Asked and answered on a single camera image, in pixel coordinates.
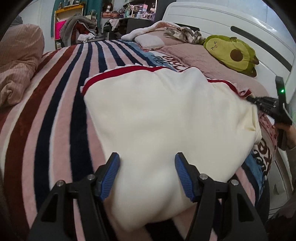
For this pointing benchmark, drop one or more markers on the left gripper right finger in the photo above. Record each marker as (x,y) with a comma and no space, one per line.
(223,208)

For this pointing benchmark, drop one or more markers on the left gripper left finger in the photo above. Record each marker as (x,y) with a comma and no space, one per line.
(55,220)

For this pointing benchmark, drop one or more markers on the cream yellow sweatshirt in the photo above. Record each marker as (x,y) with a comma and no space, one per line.
(149,114)

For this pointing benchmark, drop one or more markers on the grey clothes pile on chair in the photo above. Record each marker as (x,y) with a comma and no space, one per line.
(74,26)

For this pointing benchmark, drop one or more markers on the person's right hand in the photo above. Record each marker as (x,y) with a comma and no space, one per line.
(290,135)

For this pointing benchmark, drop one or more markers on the white bed headboard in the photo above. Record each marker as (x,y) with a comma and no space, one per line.
(276,53)

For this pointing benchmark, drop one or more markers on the white nightstand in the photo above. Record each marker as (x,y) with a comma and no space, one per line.
(280,181)

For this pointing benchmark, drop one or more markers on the lettered fleece blanket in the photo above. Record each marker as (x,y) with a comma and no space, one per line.
(255,170)

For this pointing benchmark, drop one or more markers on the green avocado plush toy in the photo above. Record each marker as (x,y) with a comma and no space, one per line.
(233,53)

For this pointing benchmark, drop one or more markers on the striped pink bed blanket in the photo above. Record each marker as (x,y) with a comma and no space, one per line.
(49,135)

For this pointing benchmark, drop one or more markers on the pink bed sheet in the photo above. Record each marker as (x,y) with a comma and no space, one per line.
(198,56)

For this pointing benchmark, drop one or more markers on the patterned brown white cloth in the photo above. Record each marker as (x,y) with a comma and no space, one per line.
(185,34)

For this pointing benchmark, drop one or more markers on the small pink pillow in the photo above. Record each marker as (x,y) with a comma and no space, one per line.
(149,42)

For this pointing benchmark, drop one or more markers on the white pink fleece blanket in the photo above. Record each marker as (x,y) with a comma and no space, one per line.
(140,31)

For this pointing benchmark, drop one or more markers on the dark bookshelf with items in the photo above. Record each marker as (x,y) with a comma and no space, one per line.
(132,9)

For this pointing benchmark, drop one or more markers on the pink folded duvet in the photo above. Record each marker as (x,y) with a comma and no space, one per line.
(22,48)

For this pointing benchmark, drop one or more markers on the teal curtain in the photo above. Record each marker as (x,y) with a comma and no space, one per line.
(85,8)

